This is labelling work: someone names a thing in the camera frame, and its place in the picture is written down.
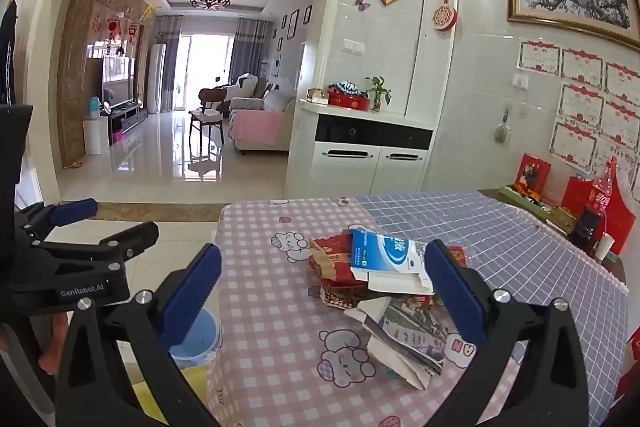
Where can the small gold box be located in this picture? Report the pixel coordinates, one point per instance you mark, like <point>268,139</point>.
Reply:
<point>316,94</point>

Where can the blue plastic bin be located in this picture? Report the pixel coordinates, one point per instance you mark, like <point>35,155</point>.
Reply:
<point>200,337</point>

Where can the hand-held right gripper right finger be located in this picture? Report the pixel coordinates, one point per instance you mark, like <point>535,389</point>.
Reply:
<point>456,294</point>

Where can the wall of award certificates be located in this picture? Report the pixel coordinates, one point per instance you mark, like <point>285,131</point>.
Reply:
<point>580,102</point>

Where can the blue-grey checked tablecloth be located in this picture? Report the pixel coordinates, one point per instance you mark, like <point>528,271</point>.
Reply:
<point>525,247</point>

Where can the red plastic object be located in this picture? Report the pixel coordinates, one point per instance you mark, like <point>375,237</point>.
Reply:
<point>632,357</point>

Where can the red paper wall decorations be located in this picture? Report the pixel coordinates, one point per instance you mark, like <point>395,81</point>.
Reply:
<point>114,29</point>

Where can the blue white cardboard box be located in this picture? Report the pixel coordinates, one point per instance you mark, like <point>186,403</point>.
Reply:
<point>385,254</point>

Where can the white standing air conditioner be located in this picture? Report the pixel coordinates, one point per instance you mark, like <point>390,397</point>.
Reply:
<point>157,79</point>

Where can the teal bottle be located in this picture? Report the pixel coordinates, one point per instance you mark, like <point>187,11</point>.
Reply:
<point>93,108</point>

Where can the group of black picture frames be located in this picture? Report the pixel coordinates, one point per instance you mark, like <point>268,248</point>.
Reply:
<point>295,24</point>

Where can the round red fan ornament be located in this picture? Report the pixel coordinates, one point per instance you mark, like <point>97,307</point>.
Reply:
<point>445,16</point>

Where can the dark television cabinet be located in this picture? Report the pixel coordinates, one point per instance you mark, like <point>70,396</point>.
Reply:
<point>125,117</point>

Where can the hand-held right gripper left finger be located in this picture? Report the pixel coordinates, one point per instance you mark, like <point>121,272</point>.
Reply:
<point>190,289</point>

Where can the yellow cloth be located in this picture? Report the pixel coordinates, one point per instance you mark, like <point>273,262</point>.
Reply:
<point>192,388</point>

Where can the hanging dark coat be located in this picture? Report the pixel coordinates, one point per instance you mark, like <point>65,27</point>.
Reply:
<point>7,57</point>

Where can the flat screen television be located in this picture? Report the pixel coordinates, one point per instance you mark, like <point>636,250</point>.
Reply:
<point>94,82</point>

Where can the white cylinder stand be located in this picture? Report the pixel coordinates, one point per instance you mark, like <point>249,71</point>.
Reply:
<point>92,137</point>

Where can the potted green plant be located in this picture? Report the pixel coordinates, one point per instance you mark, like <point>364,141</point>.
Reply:
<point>377,89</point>

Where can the pink blanket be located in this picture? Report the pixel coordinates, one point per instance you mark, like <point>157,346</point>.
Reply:
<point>255,127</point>

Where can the wooden dining table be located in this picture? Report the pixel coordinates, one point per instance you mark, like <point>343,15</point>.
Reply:
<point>617,269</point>

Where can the butterfly wall decal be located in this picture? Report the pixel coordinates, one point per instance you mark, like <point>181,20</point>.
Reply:
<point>362,3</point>

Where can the double light switch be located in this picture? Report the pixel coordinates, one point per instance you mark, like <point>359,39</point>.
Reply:
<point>354,47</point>

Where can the wooden chair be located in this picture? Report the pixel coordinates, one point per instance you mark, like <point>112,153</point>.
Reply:
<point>207,117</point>

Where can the beige sofa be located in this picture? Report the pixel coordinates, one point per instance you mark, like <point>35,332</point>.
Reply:
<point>277,104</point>

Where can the small red packet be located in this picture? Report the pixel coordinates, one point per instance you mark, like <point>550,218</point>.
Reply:
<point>457,257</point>

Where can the printed leaflet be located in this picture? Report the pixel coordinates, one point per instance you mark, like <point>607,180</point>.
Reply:
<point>400,342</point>

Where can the cola bottle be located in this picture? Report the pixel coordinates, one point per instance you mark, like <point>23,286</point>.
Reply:
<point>597,202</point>

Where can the pink checked tablecloth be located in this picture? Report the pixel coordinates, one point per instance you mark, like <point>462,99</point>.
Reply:
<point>270,297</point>

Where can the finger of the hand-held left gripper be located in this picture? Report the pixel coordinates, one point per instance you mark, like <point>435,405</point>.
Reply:
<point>135,234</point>
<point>75,212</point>

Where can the small white wall switch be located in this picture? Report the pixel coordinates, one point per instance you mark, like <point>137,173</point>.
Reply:
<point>521,82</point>

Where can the crocheted blue white cloth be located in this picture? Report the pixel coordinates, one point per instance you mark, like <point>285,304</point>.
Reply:
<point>347,86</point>

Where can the red pointed gift box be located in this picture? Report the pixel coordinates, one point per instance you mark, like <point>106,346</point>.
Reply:
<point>575,194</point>

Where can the person's left hand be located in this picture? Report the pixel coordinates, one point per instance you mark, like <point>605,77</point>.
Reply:
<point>52,342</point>

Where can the tall white cabinet panel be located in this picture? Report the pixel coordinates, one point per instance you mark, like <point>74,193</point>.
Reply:
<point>435,107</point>

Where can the white sideboard cabinet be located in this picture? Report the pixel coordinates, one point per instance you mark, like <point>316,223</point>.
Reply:
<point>350,167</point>

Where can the white paper cup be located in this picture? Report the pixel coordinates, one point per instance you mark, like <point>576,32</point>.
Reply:
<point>604,247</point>

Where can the red gold packaging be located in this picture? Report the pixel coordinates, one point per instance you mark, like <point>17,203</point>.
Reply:
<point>330,259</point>

